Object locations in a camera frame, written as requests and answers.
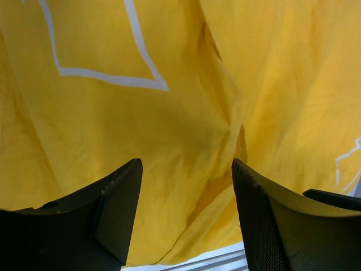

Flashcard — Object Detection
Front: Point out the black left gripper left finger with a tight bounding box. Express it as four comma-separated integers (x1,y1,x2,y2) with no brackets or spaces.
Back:
1,159,143,270

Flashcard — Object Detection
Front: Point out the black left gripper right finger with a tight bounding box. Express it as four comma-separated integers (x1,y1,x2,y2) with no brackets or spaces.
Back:
232,159,360,270

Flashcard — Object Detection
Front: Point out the yellow Pikachu pillowcase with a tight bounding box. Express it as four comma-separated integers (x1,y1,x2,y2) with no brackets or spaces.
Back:
1,1,360,266

